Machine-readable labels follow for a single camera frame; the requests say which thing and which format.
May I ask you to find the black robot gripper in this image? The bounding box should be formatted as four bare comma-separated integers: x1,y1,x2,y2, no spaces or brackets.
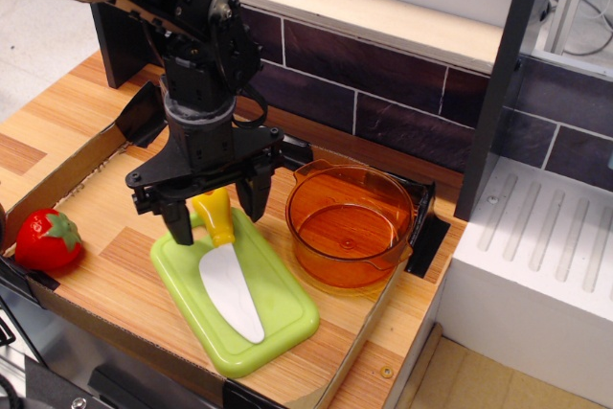
125,113,284,246

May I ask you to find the white knife yellow handle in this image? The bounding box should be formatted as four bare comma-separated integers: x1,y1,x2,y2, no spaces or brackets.
192,188,265,344

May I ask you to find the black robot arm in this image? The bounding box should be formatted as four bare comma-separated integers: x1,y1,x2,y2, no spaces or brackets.
77,0,284,245

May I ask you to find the green plastic cutting board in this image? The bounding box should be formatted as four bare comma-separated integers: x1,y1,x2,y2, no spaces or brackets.
150,208,319,378

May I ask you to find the orange transparent plastic pot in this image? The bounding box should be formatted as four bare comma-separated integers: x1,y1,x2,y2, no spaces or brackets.
285,160,416,288

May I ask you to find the red toy strawberry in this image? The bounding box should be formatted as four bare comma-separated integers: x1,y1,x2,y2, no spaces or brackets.
14,209,82,271

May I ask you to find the white dish drying rack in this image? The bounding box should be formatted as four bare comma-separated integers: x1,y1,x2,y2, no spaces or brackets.
437,159,612,407

